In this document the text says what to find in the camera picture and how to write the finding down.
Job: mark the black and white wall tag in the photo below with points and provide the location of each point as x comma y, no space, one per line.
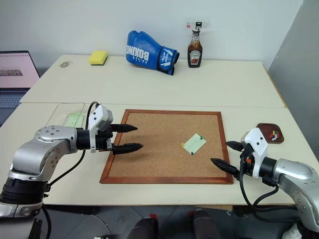
198,24

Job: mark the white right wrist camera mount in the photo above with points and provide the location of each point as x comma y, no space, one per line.
258,147

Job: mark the wood-framed cork board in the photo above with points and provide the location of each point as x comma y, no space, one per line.
162,149

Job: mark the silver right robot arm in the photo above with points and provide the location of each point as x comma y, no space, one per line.
296,174

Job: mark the brown tray of pushpins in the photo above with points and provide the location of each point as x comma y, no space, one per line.
265,129

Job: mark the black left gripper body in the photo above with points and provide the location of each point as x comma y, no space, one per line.
102,140

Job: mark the open laptop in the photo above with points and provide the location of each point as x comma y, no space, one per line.
15,72

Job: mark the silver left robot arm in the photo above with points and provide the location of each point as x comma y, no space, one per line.
37,152

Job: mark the blue boxing glove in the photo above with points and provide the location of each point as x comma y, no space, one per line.
147,52

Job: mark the ketchup bottle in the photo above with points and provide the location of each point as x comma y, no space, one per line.
195,53

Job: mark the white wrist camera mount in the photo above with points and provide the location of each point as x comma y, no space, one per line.
99,115
258,147

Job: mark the white shoe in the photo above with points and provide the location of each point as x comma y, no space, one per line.
292,231

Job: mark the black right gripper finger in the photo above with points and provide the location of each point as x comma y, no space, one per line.
234,145
225,166

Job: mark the clear wall label strip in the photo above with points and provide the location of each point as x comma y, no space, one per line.
205,24

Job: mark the clear acrylic tray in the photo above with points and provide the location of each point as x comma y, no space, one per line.
67,109

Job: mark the pile of colourful game pawns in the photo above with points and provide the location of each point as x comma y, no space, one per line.
274,135

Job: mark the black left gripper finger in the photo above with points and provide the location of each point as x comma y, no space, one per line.
127,148
124,128

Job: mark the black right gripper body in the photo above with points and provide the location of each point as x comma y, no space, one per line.
246,161

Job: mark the dark rounded shape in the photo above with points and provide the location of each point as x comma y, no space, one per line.
145,229
205,224

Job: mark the yellow sponge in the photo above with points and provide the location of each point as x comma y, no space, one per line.
98,57

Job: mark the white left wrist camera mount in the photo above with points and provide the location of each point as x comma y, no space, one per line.
99,115

